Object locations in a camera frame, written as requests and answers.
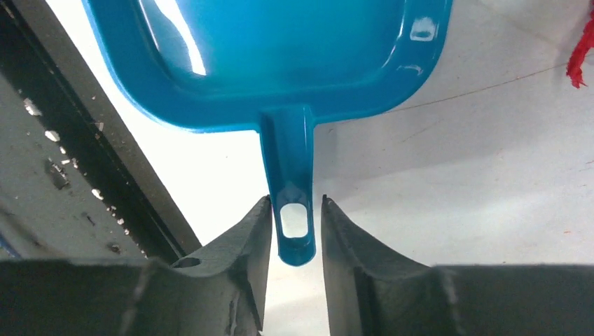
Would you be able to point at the black mounting base plate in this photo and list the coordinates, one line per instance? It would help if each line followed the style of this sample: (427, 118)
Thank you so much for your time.
(74, 182)

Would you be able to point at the red paper scrap centre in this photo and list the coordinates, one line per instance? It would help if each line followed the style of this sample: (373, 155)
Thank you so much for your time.
(574, 66)

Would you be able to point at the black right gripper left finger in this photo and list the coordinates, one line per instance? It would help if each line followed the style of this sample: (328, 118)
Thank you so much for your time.
(217, 290)

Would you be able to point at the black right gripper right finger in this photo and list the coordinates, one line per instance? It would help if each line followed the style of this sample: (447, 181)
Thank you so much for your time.
(373, 290)

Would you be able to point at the blue dustpan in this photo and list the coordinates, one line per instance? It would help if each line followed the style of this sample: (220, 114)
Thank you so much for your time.
(279, 68)

